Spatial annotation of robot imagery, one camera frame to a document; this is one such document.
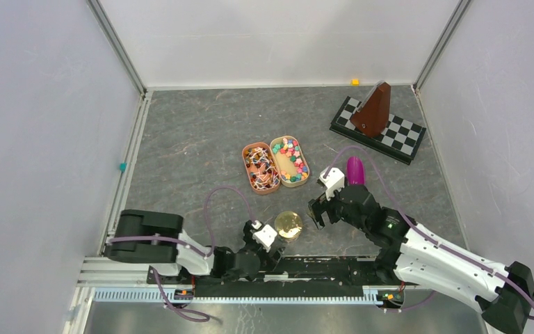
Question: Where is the gold round lid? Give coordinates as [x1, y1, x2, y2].
[274, 211, 303, 234]

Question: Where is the magenta plastic scoop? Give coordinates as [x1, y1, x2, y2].
[346, 156, 366, 186]

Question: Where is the clear round plastic jar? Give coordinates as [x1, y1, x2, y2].
[278, 233, 300, 243]

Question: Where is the beige tray of star candies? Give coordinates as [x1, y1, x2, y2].
[270, 136, 311, 188]

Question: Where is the orange tray of lollipops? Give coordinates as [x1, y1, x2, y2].
[241, 142, 281, 195]

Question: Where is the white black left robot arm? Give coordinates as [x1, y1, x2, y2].
[104, 209, 285, 284]

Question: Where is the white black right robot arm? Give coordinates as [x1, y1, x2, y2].
[308, 184, 534, 333]

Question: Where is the black white chessboard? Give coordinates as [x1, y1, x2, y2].
[329, 95, 428, 166]

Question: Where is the brown wooden metronome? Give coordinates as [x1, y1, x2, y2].
[349, 81, 391, 138]

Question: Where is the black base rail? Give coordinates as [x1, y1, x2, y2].
[159, 256, 401, 299]

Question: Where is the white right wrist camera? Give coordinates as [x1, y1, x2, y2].
[318, 168, 345, 200]

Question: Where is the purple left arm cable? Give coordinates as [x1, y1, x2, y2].
[108, 185, 259, 323]

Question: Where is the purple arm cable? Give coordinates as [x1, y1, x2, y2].
[323, 145, 534, 321]
[108, 185, 259, 323]

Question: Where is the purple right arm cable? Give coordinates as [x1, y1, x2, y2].
[323, 145, 534, 321]

